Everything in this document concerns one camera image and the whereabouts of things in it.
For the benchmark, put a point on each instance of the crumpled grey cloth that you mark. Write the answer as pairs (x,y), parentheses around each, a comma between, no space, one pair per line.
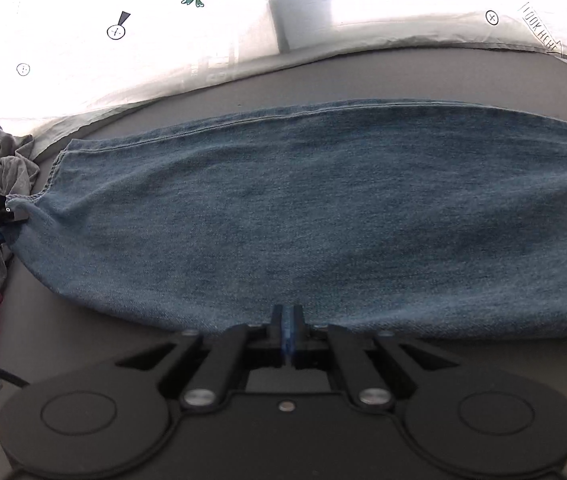
(18,171)

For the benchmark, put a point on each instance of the blue denim jeans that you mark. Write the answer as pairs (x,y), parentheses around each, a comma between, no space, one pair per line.
(427,218)

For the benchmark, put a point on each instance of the white carrot print sheet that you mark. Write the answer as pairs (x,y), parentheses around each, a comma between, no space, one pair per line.
(66,63)

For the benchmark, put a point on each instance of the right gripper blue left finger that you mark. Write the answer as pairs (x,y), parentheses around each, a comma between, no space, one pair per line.
(199,371)

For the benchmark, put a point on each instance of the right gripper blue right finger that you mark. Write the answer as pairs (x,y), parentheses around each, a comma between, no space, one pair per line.
(374,370)

